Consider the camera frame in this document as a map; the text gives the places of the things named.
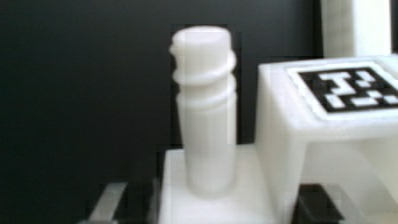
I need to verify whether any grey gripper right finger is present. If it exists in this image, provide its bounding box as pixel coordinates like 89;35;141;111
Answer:
292;184;345;224

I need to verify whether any white U-shaped fence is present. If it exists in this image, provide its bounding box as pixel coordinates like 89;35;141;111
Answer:
320;0;393;58

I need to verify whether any white chair seat part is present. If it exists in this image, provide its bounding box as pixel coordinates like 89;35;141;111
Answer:
159;26;276;224

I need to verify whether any white chair leg with tag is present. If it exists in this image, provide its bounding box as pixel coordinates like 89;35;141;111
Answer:
255;54;398;224

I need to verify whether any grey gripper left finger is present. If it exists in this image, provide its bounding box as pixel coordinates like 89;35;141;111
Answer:
77;181;162;224

